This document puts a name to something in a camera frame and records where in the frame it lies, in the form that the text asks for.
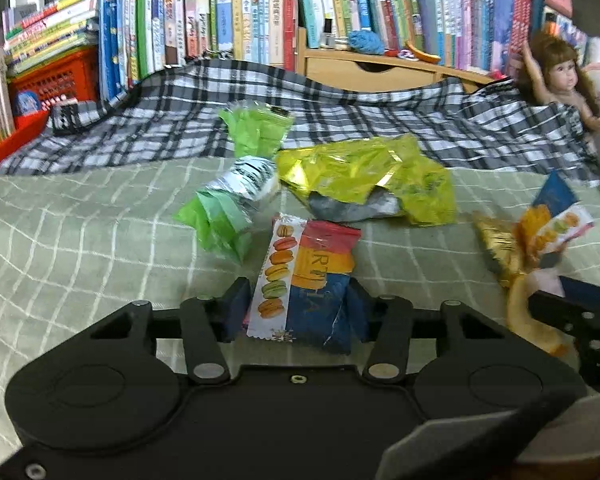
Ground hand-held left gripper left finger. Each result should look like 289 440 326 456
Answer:
87 277 252 385

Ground brown-haired doll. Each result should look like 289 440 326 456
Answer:
522 35 600 157

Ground orange curved toy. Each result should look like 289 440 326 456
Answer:
404 40 442 65

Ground red plastic tray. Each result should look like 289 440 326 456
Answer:
0 109 52 182

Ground gold foil wrapper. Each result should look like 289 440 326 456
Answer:
472 211 529 289

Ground green checked blanket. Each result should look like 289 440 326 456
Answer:
0 152 600 466

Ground macaron print snack packet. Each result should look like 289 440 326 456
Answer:
517 170 597 268
242 214 362 356

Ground shelf row of colourful books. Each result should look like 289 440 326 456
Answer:
97 0 593 102

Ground stack of picture books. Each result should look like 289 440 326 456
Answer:
2 0 101 79

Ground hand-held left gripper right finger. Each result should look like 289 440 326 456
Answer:
347 280 513 384

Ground red plastic crate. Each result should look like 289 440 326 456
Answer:
7 45 101 120

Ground grey plastic panel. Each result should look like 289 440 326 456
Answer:
375 389 600 480

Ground green and silver wrapper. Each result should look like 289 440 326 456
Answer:
175 156 282 264

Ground blue round toy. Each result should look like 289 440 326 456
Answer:
12 90 44 117

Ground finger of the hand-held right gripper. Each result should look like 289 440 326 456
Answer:
526 290 600 341
559 275 600 311

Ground black and white plaid cloth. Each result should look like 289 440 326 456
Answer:
0 57 600 189

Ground yellow foil snack bag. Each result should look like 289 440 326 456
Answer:
276 135 459 227

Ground blue yarn ball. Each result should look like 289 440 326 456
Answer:
348 30 385 56

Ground wooden drawer box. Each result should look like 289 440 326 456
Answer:
296 27 501 95

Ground green plastic wrapper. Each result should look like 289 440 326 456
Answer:
218 102 295 159

